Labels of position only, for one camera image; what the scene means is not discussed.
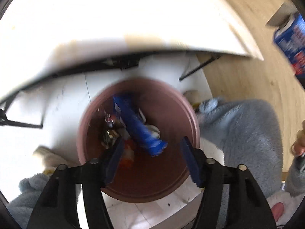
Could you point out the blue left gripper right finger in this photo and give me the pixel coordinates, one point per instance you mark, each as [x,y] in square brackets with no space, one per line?
[195,160]

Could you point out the light blue fleece leg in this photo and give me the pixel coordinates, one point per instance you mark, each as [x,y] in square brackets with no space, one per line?
[31,188]
[247,132]

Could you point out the beige slipper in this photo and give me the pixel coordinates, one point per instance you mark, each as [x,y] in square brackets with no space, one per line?
[50,161]
[194,97]

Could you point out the light blue fleece right leg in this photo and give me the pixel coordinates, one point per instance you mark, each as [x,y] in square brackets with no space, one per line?
[247,132]

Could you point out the green gold wrapper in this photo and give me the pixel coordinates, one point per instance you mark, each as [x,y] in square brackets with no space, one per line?
[109,138]

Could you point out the light blue fleece left leg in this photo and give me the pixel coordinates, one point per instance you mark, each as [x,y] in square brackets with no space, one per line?
[31,188]

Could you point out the beige left slipper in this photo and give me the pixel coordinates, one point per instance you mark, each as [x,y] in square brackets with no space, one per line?
[50,161]

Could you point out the person's right hand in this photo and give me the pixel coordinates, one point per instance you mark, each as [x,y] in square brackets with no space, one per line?
[297,149]

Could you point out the small dark blue box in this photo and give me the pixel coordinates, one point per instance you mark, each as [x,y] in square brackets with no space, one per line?
[129,114]

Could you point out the black folding table frame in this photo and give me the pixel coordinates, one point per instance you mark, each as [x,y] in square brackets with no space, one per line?
[120,62]

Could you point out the maroon round trash bin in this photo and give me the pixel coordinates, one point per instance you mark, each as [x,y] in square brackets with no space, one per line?
[140,177]

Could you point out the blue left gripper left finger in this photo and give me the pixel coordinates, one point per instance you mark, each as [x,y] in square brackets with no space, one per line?
[110,161]

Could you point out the blue ice cream box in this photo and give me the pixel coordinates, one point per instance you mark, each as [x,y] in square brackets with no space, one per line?
[290,39]

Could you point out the beige right slipper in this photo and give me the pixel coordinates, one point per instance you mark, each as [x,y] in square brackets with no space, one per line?
[194,97]

